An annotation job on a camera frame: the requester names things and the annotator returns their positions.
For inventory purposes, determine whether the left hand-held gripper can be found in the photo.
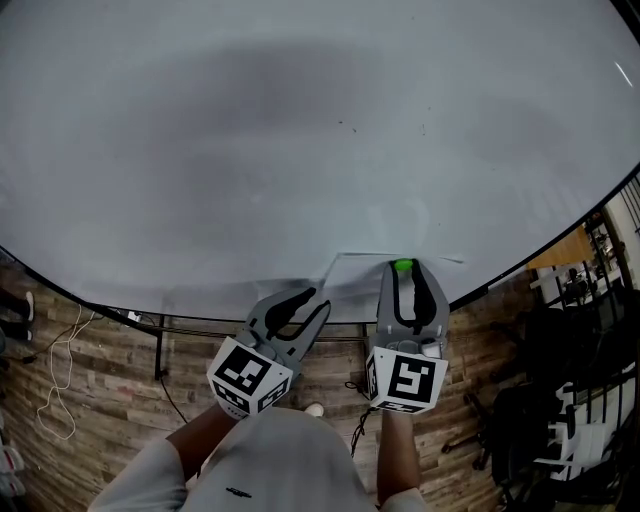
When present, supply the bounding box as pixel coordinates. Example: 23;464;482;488
206;287;333;419

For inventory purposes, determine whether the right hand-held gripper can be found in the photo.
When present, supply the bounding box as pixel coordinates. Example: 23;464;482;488
364;259;450;416

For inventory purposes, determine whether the white paper sheet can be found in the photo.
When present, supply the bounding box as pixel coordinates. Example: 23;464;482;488
319;251;466;301

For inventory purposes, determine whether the white whiteboard with black frame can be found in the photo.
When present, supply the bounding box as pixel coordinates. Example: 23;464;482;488
0;0;640;326

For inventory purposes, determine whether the person's left forearm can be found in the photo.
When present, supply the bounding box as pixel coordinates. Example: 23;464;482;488
166;402;242;484

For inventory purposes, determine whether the person's right forearm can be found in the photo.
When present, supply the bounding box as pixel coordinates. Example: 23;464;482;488
375;409;422;507

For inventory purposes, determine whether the person's white shirt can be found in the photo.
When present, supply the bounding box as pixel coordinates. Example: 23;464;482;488
89;407;429;512

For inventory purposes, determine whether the black office chair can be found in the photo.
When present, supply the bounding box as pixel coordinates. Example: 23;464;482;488
442;377;571;504
487;297;609;386

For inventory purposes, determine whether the wooden desk with white legs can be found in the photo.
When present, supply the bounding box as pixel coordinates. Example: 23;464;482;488
527;224;599;274

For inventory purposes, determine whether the white metal rack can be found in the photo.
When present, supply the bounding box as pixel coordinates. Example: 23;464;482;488
532;362;640;481

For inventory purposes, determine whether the black floor cable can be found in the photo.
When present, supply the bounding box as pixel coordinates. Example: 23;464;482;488
343;380;382;459
158;374;190;426

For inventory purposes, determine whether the white floor cable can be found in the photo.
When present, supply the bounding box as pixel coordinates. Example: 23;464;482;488
35;302;84;441

